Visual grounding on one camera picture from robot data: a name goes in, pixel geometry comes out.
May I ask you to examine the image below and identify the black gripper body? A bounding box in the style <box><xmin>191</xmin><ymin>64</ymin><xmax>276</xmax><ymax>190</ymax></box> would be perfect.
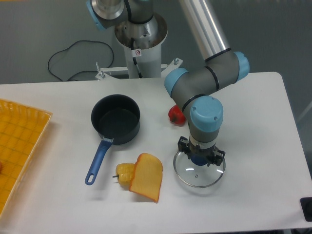
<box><xmin>187</xmin><ymin>143</ymin><xmax>215</xmax><ymax>162</ymax></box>

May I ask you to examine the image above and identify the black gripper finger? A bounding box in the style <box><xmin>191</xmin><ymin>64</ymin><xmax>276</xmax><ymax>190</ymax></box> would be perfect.
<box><xmin>177</xmin><ymin>136</ymin><xmax>191</xmax><ymax>159</ymax></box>
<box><xmin>207</xmin><ymin>149</ymin><xmax>225</xmax><ymax>167</ymax></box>

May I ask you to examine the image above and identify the glass lid with blue knob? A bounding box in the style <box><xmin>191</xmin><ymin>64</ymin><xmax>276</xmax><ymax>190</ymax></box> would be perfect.
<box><xmin>173</xmin><ymin>150</ymin><xmax>226</xmax><ymax>188</ymax></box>

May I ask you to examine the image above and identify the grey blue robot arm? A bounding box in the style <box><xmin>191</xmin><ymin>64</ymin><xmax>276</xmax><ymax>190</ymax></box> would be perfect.
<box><xmin>86</xmin><ymin>0</ymin><xmax>250</xmax><ymax>166</ymax></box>

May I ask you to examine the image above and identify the red toy bell pepper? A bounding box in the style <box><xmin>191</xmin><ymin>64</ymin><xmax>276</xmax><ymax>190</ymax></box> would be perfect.
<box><xmin>168</xmin><ymin>105</ymin><xmax>186</xmax><ymax>125</ymax></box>

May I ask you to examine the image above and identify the toy bread slice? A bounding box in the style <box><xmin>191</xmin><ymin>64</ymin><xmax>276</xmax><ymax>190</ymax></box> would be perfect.
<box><xmin>129</xmin><ymin>153</ymin><xmax>163</xmax><ymax>203</ymax></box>

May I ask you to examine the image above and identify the yellow toy bell pepper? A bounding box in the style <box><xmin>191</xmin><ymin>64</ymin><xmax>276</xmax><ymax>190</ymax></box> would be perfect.
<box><xmin>113</xmin><ymin>163</ymin><xmax>135</xmax><ymax>187</ymax></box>

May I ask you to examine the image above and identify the black object at table edge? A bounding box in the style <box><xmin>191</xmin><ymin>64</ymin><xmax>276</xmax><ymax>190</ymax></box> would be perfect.
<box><xmin>300</xmin><ymin>197</ymin><xmax>312</xmax><ymax>222</ymax></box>

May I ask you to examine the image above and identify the yellow plastic basket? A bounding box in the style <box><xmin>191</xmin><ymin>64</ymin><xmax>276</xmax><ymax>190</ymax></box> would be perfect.
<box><xmin>0</xmin><ymin>99</ymin><xmax>53</xmax><ymax>215</ymax></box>

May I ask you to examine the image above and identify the dark pot with blue handle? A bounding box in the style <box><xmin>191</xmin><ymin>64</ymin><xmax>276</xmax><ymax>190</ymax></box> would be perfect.
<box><xmin>85</xmin><ymin>94</ymin><xmax>140</xmax><ymax>185</ymax></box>

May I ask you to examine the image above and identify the black cable on floor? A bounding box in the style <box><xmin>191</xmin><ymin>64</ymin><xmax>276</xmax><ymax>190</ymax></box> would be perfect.
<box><xmin>47</xmin><ymin>39</ymin><xmax>115</xmax><ymax>82</ymax></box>

